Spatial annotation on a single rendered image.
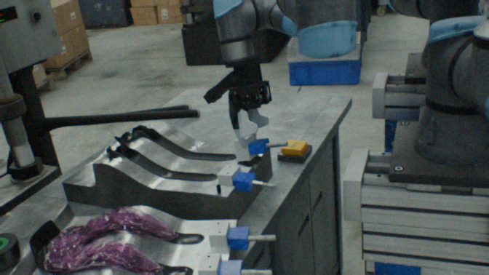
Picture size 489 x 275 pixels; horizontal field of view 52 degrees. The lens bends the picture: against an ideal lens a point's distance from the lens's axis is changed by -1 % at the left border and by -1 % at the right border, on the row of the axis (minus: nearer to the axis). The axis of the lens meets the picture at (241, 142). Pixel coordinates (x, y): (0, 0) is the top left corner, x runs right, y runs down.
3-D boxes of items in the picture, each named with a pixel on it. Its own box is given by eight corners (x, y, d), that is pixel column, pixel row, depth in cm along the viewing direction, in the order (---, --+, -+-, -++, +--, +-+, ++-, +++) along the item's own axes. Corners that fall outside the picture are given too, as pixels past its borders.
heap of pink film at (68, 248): (181, 228, 109) (175, 196, 105) (159, 284, 93) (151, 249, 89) (70, 230, 113) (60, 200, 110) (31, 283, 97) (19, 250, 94)
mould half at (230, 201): (273, 175, 137) (268, 130, 131) (231, 230, 116) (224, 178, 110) (124, 158, 158) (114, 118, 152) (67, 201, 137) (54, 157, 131)
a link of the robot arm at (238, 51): (214, 46, 118) (230, 41, 125) (218, 65, 119) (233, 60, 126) (243, 41, 115) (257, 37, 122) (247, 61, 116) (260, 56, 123)
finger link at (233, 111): (236, 129, 120) (233, 92, 119) (230, 129, 120) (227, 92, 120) (244, 129, 124) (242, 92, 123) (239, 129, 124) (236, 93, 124)
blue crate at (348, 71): (362, 70, 463) (362, 46, 453) (359, 85, 427) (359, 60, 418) (296, 71, 480) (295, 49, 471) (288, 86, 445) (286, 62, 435)
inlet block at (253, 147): (292, 150, 124) (288, 129, 123) (285, 157, 120) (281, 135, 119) (246, 155, 131) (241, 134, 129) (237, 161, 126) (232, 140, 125)
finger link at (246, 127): (256, 148, 119) (253, 109, 119) (234, 149, 122) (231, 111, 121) (262, 148, 122) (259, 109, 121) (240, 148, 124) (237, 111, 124)
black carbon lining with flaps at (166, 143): (240, 161, 132) (236, 127, 128) (212, 192, 119) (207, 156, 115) (132, 149, 146) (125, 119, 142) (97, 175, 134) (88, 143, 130)
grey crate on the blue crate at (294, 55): (362, 47, 454) (362, 31, 447) (359, 61, 418) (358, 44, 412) (295, 50, 471) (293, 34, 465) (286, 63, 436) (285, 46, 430)
